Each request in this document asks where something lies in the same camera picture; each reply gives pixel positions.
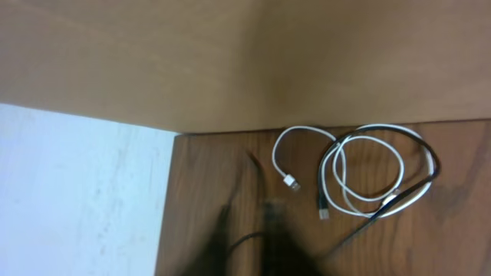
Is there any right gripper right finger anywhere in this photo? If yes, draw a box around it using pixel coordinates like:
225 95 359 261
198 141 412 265
260 202 323 276

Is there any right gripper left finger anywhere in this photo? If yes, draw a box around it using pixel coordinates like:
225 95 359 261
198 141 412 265
181 205 231 276

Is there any thin black usb cable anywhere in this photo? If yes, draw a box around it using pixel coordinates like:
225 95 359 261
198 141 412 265
226 126 441 261

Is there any white usb cable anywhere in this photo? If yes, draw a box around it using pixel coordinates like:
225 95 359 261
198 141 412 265
272 123 437 219

